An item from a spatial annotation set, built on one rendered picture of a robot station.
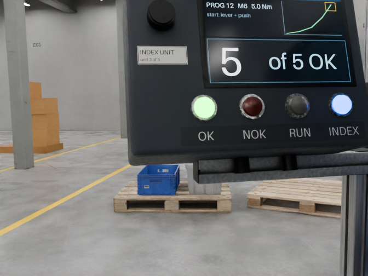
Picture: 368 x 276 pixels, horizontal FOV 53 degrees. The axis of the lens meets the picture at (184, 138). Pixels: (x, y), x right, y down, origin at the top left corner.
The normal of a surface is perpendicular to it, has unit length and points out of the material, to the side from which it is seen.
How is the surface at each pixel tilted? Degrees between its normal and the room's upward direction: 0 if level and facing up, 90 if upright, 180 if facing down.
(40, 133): 90
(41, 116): 90
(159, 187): 90
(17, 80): 90
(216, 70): 75
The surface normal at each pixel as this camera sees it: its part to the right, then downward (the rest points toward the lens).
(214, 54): 0.18, -0.16
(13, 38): -0.19, 0.11
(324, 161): 0.18, 0.10
